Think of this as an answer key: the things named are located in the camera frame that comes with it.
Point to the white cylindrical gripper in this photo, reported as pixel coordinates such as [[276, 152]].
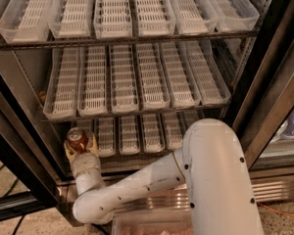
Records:
[[85, 163]]

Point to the red coke can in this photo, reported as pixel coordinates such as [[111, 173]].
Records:
[[77, 139]]

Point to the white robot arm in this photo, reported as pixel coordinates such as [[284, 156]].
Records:
[[210, 163]]

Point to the bottom shelf tray one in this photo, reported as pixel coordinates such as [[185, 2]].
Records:
[[86, 124]]

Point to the shelf tray one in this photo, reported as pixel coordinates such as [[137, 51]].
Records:
[[86, 124], [26, 21], [63, 84]]

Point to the bottom shelf tray two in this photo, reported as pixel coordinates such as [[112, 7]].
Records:
[[105, 134]]

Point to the shelf tray two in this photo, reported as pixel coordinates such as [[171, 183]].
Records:
[[92, 89], [71, 18], [105, 134]]

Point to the middle shelf tray two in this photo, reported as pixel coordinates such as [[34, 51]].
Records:
[[92, 89]]

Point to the middle shelf tray one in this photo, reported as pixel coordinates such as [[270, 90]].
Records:
[[63, 84]]

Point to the bottom shelf tray four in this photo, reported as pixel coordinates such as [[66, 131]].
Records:
[[153, 138]]

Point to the shelf tray four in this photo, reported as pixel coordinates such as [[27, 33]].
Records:
[[153, 138], [154, 91], [154, 17]]

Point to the middle shelf tray three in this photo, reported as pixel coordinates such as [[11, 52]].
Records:
[[124, 95]]

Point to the open fridge door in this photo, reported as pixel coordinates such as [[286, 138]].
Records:
[[16, 155]]

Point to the middle shelf tray four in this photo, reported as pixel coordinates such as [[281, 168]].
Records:
[[154, 91]]

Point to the bottom shelf tray five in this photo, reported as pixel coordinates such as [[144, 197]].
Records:
[[173, 130]]

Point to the shelf tray five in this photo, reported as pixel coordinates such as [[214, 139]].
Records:
[[173, 130], [194, 17], [184, 92]]

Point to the stainless steel fridge body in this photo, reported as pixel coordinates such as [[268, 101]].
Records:
[[257, 67]]

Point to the bottom shelf tray six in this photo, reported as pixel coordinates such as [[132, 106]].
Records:
[[192, 116]]

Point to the shelf tray six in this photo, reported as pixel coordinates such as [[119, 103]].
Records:
[[192, 116], [206, 73], [235, 15]]

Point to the middle shelf tray five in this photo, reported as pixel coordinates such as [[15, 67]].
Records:
[[184, 92]]

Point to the top shelf tray two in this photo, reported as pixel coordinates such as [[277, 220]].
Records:
[[71, 18]]

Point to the top shelf tray three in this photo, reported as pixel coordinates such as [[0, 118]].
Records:
[[112, 19]]

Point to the top shelf tray one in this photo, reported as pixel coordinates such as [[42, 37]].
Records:
[[26, 21]]

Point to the middle shelf tray six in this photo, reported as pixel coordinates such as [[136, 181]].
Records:
[[206, 73]]

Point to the top shelf tray four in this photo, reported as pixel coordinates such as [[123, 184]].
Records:
[[154, 17]]

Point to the top shelf tray five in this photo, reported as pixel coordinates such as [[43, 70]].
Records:
[[194, 17]]

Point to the top shelf tray six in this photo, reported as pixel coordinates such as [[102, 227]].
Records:
[[235, 15]]

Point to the clear plastic food container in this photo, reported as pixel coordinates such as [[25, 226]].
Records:
[[152, 223]]

